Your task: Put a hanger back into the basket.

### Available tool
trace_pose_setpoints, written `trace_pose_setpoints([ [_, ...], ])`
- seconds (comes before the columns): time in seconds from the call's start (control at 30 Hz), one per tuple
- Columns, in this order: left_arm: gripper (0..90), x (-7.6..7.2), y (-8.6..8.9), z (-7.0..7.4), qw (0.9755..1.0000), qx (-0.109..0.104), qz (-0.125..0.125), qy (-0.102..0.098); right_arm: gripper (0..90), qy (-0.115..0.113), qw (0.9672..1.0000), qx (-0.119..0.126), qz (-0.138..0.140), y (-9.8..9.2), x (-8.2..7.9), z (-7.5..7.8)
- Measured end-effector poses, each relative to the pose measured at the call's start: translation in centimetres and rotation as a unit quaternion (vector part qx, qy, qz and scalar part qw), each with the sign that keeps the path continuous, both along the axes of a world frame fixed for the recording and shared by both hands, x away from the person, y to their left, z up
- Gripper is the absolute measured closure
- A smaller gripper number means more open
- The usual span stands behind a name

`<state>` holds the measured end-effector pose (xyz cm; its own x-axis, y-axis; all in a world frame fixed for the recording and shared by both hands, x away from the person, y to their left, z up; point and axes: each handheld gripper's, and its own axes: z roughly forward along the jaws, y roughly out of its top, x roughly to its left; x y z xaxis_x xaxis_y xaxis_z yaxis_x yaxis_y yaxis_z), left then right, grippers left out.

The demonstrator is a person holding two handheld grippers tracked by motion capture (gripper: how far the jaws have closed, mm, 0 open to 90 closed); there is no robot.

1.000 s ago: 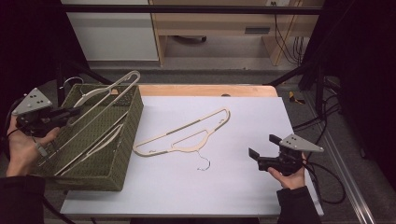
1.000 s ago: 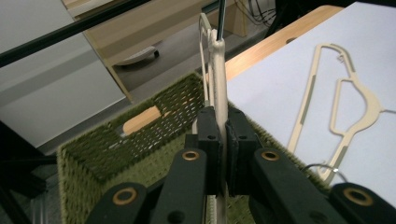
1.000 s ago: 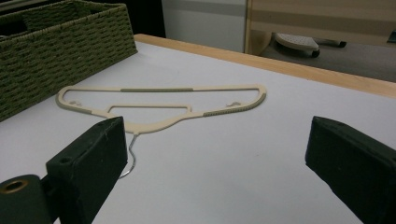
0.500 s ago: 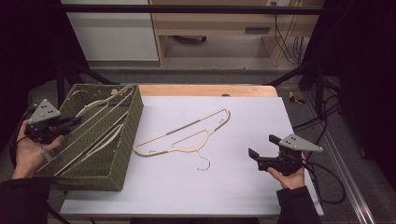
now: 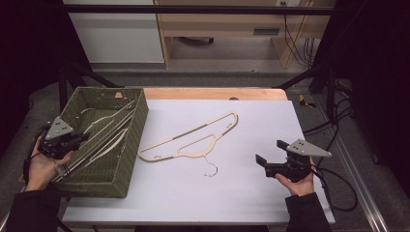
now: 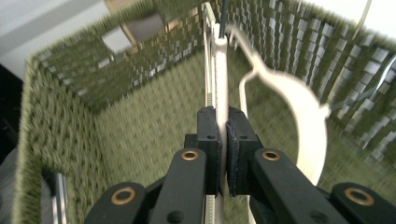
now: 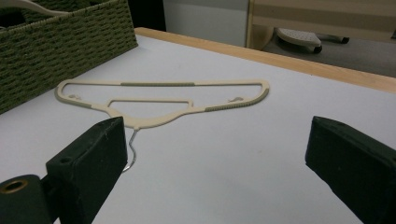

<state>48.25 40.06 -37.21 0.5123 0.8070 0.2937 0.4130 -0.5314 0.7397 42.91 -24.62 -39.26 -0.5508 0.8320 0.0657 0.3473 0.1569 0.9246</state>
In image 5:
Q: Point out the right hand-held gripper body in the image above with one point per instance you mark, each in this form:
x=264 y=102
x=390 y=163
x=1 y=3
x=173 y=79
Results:
x=306 y=148

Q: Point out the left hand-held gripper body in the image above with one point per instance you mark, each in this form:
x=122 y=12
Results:
x=59 y=129

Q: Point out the green woven basket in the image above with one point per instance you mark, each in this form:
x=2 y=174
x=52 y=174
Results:
x=129 y=154

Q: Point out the person's right hand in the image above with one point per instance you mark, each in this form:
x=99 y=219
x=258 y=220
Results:
x=301 y=188

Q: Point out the person's left hand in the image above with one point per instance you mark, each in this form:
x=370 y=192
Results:
x=40 y=170

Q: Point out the white table mat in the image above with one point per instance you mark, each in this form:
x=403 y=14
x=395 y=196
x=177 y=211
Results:
x=251 y=129

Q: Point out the yellow and black tool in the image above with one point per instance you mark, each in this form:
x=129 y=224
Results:
x=303 y=100

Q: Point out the black curtain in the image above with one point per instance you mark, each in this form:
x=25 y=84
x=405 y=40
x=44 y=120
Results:
x=380 y=64
x=25 y=48

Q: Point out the white cabinet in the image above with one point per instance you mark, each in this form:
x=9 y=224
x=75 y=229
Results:
x=119 y=35

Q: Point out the light wooden desk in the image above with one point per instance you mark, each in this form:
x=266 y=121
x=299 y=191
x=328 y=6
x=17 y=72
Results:
x=219 y=24

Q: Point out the black metal frame strut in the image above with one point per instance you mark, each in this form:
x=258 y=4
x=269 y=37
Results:
x=328 y=87
x=63 y=87

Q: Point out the aluminium rail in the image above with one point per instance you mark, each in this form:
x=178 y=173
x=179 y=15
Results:
x=3 y=222
x=364 y=193

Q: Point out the black horizontal frame bar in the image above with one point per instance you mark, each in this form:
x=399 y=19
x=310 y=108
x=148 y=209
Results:
x=193 y=9

